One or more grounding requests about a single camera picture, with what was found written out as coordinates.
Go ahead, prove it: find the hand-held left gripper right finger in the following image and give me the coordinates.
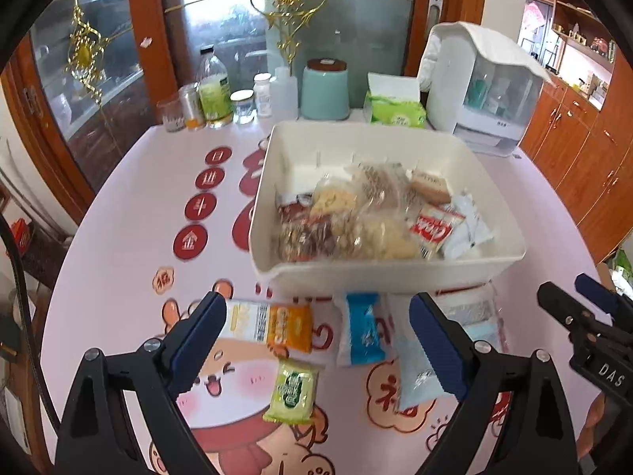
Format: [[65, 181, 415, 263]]
[[408, 292, 579, 475]]

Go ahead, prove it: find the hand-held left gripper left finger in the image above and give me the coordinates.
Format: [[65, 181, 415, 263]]
[[54, 291, 229, 475]]

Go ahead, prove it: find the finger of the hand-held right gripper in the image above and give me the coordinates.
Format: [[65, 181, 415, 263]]
[[574, 272, 623, 310], [536, 281, 597, 340]]

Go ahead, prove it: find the light blue snack packet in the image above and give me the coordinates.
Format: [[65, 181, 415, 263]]
[[388, 296, 447, 412], [464, 321, 502, 353]]

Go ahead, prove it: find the blue and white snack packet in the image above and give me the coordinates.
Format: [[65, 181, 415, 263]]
[[335, 292, 392, 368]]

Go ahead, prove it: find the orange and white snack packet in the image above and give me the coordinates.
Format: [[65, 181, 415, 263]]
[[222, 298, 316, 355]]

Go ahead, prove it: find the green snack packet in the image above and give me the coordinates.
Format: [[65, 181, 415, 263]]
[[261, 357, 320, 425]]

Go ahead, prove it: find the red cookie packet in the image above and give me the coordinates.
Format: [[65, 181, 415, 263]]
[[406, 207, 466, 259]]

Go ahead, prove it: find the white plastic bin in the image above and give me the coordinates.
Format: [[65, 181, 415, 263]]
[[247, 120, 528, 304]]

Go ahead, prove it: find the clear puffed rice cake packet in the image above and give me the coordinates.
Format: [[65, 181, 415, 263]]
[[311, 177, 363, 219], [343, 215, 422, 262]]

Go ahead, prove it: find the clear nut bar packet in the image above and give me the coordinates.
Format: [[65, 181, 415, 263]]
[[352, 161, 412, 211], [276, 210, 349, 264]]

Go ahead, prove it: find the beige cracker packet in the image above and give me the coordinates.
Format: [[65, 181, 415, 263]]
[[409, 169, 454, 205]]

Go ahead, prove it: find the person's right hand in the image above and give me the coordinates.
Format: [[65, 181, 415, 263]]
[[578, 392, 609, 463]]

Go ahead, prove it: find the wooden cabinet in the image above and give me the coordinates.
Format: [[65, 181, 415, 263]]
[[517, 0, 633, 265]]

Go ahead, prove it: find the red box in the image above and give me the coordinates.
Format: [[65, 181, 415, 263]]
[[9, 218, 33, 251]]

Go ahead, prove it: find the white desktop storage cabinet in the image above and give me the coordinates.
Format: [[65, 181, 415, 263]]
[[417, 21, 553, 158]]

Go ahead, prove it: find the small glass jar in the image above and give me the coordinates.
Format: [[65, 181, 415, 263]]
[[230, 89, 258, 125]]

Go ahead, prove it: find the green tissue pack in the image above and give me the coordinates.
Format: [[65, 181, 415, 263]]
[[362, 72, 428, 129]]

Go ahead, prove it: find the green label plastic bottle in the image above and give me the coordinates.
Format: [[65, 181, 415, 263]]
[[197, 48, 234, 128]]

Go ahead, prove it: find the white pill bottle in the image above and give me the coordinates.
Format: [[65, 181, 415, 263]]
[[252, 72, 275, 118]]

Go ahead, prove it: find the white plastic bottle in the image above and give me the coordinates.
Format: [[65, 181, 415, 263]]
[[268, 64, 300, 120]]

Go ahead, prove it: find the teal canister with brown lid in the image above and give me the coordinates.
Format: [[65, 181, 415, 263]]
[[300, 58, 350, 121]]

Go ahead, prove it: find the black cable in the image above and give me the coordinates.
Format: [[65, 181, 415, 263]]
[[0, 215, 61, 429]]

